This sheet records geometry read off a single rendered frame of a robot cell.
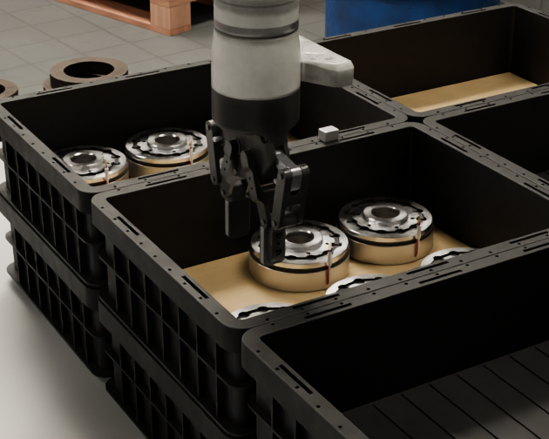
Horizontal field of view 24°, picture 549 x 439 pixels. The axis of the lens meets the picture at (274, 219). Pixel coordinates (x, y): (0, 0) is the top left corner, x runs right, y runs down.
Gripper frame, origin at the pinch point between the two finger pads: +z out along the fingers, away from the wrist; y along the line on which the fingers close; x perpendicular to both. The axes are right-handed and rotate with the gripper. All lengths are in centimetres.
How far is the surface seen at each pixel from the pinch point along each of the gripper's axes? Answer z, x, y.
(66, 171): 2.4, -7.0, -26.0
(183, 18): 90, 159, -318
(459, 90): 11, 60, -43
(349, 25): 76, 182, -244
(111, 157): 8.9, 4.7, -40.9
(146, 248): 1.8, -8.1, -5.4
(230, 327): 1.8, -8.4, 10.4
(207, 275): 11.7, 2.9, -14.1
